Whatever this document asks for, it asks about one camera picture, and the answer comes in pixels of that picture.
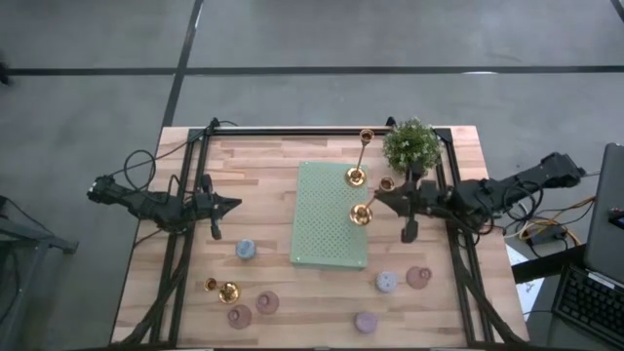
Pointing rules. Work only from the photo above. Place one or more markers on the black desk beam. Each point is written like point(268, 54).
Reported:
point(541, 268)

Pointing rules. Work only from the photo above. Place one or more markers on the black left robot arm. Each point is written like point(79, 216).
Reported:
point(161, 209)

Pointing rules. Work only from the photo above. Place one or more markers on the blue mosaic tealight holder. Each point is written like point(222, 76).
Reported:
point(245, 248)

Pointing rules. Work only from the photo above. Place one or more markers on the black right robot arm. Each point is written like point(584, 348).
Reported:
point(507, 192)

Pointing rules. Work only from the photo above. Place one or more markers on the black aluminium frame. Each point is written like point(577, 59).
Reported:
point(292, 131)

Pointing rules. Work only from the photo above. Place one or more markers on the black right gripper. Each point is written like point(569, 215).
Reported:
point(426, 200)

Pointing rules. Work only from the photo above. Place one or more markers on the short gold candlestick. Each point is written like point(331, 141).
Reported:
point(228, 292)

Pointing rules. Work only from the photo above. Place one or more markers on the grey laptop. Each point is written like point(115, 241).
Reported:
point(604, 234)

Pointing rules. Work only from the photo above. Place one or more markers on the pink glass candle holder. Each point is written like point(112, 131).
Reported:
point(239, 317)
point(267, 302)
point(418, 277)

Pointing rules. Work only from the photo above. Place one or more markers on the green perforated metal shelf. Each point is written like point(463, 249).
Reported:
point(322, 219)

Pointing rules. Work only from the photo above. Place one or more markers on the potted green plant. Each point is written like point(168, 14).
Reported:
point(412, 146)

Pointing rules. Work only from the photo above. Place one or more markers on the medium gold candlestick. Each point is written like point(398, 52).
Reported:
point(361, 214)

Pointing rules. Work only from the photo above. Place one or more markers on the black power adapter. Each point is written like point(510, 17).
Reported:
point(543, 237)

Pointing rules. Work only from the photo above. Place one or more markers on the grey metal stand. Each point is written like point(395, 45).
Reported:
point(53, 244)

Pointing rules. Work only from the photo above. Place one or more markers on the small black device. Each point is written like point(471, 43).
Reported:
point(616, 217)

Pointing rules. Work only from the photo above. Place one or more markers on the tall gold candlestick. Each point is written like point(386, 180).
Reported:
point(356, 176)

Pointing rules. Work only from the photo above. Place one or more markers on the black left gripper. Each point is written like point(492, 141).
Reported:
point(205, 207)

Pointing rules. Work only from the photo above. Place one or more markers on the white paper sheet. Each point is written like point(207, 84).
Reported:
point(529, 292)

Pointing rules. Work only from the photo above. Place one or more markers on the white dotted tealight holder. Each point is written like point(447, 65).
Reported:
point(386, 282)

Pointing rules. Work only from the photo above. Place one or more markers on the pink mosaic tealight holder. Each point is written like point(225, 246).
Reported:
point(366, 323)

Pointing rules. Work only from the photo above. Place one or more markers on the black keyboard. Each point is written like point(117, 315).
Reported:
point(585, 302)

